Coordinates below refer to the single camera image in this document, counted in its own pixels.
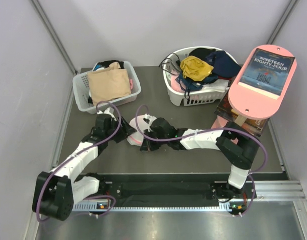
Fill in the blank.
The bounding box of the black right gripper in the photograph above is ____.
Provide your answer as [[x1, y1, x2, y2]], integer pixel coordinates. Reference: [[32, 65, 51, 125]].
[[140, 128, 170, 153]]

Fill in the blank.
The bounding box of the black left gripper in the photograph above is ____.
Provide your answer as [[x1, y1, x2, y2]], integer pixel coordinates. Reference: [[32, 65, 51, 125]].
[[105, 116, 137, 144]]

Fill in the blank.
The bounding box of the white mesh laundry bag pink zipper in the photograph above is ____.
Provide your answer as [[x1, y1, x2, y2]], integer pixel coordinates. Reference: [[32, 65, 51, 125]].
[[127, 115, 146, 147]]

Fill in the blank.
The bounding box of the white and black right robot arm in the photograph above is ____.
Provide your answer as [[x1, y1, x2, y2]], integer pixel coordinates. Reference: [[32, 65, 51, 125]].
[[135, 114, 261, 198]]

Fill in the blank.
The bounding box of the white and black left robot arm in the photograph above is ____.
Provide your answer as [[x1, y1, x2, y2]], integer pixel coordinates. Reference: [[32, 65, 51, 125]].
[[32, 113, 137, 222]]

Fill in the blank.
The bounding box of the round white laundry basket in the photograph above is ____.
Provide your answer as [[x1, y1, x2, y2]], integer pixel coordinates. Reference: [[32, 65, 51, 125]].
[[159, 46, 230, 107]]

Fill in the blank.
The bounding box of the beige folded garment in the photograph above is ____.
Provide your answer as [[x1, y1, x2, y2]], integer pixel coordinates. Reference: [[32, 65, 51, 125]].
[[87, 69, 132, 106]]

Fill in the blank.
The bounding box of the pink garment in round basket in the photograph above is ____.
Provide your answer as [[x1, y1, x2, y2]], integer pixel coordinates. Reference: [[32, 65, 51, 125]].
[[171, 75, 186, 93]]

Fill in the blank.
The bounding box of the black garment in rectangular basket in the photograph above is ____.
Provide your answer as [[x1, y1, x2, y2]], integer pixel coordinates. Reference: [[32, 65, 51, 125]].
[[92, 60, 125, 72]]

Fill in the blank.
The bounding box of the yellow garment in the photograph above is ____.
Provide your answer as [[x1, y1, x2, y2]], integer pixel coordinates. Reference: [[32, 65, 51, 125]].
[[180, 56, 214, 82]]

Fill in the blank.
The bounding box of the white garment in round basket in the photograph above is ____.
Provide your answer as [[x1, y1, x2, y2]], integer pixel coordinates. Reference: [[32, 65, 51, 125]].
[[202, 79, 231, 93]]

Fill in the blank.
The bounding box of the black garment in round basket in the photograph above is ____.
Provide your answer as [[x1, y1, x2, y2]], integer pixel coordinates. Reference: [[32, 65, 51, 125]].
[[189, 47, 217, 61]]

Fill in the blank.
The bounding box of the navy blue garment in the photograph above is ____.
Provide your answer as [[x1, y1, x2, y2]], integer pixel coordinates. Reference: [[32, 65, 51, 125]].
[[205, 51, 242, 79]]

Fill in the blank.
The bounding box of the stack of dark books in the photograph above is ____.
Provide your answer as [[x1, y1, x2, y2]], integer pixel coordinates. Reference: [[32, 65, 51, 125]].
[[214, 93, 269, 137]]

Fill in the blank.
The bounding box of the pink two-tier wooden shelf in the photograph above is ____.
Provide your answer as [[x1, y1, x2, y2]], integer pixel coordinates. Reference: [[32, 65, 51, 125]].
[[213, 44, 297, 128]]

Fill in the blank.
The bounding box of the Nineteen Eighty-Four book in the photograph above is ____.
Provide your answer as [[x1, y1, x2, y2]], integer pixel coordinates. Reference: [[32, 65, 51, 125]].
[[238, 48, 295, 100]]

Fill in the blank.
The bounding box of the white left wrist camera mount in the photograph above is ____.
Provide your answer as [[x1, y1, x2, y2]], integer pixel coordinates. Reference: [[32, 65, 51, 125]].
[[97, 107, 117, 121]]

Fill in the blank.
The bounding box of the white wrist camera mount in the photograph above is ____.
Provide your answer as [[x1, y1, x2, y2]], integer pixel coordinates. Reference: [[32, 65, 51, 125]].
[[143, 114, 157, 130], [97, 107, 117, 121]]

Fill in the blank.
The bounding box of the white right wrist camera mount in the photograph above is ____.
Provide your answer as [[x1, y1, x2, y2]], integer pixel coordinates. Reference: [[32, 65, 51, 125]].
[[143, 114, 157, 130]]

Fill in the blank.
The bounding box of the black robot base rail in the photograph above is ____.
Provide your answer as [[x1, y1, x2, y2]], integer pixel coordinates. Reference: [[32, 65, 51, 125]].
[[88, 172, 254, 208]]

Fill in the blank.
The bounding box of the grey slotted cable duct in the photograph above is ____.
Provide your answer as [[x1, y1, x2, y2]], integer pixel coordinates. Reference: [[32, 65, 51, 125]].
[[72, 201, 244, 213]]

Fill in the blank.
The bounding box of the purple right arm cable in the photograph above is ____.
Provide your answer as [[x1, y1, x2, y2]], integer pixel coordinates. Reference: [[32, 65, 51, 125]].
[[135, 104, 269, 218]]

